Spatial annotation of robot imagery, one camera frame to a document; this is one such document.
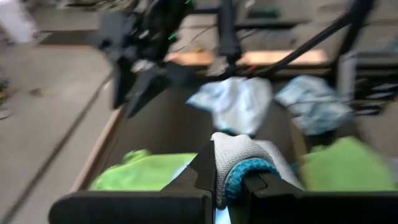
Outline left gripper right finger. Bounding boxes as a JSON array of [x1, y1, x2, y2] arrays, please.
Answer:
[[242, 172, 398, 224]]

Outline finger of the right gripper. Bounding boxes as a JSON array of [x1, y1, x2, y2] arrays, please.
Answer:
[[113, 60, 131, 110], [126, 70, 172, 119]]

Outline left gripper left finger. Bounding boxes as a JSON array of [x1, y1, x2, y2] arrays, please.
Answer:
[[49, 139, 217, 224]]

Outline green microfiber towel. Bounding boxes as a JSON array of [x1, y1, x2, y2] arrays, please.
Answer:
[[298, 136, 397, 191], [90, 149, 198, 191]]

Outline light blue microfiber towel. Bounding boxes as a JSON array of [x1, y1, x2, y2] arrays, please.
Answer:
[[185, 76, 274, 137], [274, 75, 354, 135], [211, 132, 304, 224]]

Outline black table mat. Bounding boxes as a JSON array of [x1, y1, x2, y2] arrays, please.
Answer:
[[105, 77, 398, 190]]

